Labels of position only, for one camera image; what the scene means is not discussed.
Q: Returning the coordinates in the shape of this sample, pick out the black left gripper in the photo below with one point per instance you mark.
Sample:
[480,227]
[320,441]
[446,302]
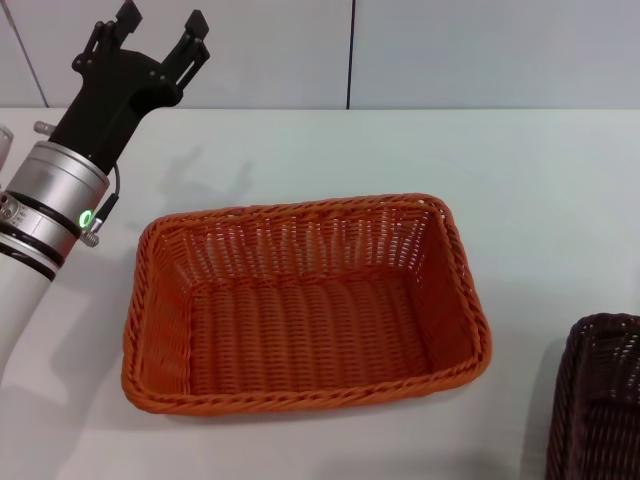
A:
[110,95]

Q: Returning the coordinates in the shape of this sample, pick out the dark brown woven basket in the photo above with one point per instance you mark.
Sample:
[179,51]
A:
[600,400]

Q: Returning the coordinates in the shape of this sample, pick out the white and silver left arm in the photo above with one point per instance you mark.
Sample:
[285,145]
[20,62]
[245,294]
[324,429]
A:
[45,200]

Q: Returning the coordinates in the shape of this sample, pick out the orange woven basket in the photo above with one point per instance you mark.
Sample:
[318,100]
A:
[310,320]

